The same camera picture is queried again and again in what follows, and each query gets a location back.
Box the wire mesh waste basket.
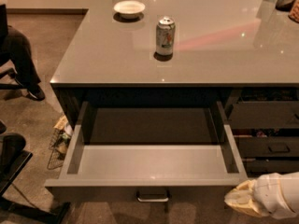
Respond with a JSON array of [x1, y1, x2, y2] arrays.
[[47, 115, 73, 170]]

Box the dark lower right drawers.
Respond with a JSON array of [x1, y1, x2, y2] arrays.
[[225, 88, 299, 176]]

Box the white ceramic bowl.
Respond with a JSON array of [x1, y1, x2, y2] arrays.
[[113, 0, 146, 20]]

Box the grey cabinet counter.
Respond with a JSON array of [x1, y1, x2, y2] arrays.
[[50, 0, 299, 129]]

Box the grey top drawer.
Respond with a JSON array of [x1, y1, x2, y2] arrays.
[[45, 103, 247, 202]]

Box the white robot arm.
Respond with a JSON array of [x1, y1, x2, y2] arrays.
[[224, 172, 299, 219]]

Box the metal drawer handle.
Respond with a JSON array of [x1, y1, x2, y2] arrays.
[[136, 189, 169, 203]]

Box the silver soda can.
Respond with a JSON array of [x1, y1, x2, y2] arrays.
[[156, 16, 176, 56]]

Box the black office chair base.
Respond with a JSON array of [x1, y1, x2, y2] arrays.
[[0, 133, 70, 224]]

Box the seated person's dark leg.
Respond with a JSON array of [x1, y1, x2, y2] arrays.
[[0, 26, 45, 101]]

